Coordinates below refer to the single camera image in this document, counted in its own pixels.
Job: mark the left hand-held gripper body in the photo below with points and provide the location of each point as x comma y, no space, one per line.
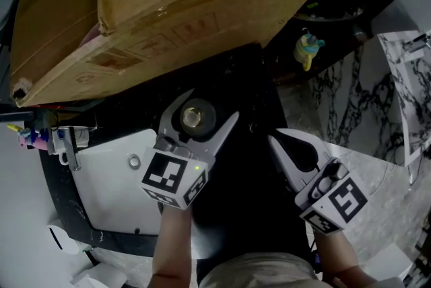
165,172

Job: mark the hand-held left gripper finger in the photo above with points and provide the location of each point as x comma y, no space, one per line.
222,137
166,121

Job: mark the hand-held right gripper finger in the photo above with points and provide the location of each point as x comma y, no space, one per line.
293,175
303,148

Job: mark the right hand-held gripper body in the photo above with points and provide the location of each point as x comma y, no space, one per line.
347,199

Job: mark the translucent plastic bottle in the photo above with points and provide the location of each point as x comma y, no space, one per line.
195,116

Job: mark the person's left forearm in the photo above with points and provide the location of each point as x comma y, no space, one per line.
171,246

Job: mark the person's right forearm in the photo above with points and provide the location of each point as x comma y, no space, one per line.
336,256

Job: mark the black marble table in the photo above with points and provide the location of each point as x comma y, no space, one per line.
249,84

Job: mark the white sink basin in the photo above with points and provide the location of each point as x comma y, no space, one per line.
107,192

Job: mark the yellow and teal child's bottle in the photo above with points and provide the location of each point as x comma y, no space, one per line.
308,49

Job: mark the pink spray bottle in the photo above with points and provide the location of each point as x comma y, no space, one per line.
30,142

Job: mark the white cup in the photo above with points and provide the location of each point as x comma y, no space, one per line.
82,137

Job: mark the person's light shirt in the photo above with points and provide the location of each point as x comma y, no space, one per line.
256,271

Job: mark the brown cardboard box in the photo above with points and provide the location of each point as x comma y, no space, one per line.
168,10

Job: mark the white cylindrical bin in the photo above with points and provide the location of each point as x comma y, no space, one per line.
64,239

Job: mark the marble-pattern pedestal cabinet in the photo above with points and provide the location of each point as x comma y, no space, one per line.
353,95

